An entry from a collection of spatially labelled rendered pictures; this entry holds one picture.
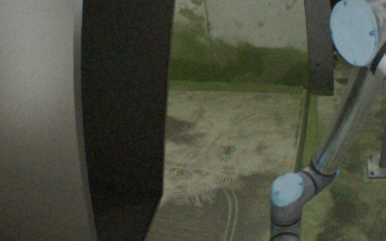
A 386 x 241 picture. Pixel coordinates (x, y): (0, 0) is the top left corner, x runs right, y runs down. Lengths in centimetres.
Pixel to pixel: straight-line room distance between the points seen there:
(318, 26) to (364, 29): 205
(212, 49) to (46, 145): 234
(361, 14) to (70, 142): 49
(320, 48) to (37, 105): 234
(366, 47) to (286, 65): 218
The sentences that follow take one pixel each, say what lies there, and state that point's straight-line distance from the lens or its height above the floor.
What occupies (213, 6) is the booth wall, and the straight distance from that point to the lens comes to 280.
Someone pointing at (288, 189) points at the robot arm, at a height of 65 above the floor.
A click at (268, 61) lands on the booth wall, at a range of 286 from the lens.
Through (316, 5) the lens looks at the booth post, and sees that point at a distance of 269.
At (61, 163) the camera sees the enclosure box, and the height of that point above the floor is 101.
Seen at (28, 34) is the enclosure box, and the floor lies 122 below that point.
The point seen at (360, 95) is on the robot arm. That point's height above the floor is 92.
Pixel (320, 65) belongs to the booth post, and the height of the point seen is 22.
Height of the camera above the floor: 135
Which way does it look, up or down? 29 degrees down
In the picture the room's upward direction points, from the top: 8 degrees counter-clockwise
